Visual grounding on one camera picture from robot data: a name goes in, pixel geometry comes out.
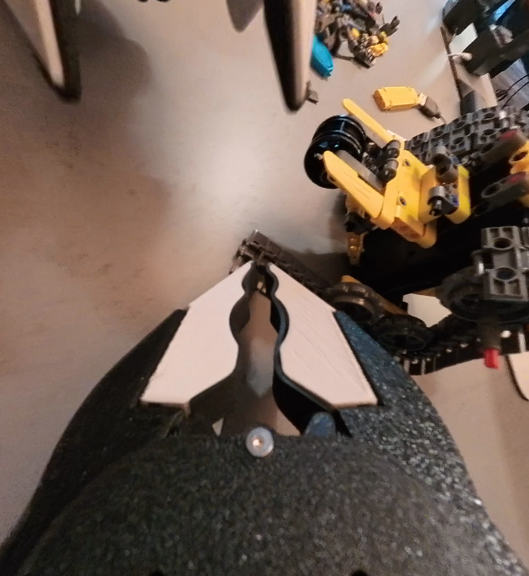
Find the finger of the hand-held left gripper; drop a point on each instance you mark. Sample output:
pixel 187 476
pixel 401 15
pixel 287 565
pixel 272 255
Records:
pixel 39 31
pixel 299 45

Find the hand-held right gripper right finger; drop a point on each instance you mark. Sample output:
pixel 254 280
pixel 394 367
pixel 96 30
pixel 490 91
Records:
pixel 323 355

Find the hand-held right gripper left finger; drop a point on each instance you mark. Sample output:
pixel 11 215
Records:
pixel 197 355

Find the grey toy track strip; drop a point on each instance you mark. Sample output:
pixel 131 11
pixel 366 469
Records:
pixel 291 265
pixel 503 265
pixel 449 355

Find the yellow toy brick vehicle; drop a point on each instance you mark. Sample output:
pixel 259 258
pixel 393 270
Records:
pixel 408 193

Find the teal plastic tool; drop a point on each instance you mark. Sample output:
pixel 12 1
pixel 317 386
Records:
pixel 323 58

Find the pile of loose toy bricks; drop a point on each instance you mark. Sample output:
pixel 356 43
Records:
pixel 363 36

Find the yellow toy battery box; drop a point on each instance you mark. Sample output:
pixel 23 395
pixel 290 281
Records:
pixel 395 98

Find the black power adapter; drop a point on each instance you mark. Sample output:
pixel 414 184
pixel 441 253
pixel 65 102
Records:
pixel 465 13
pixel 507 49

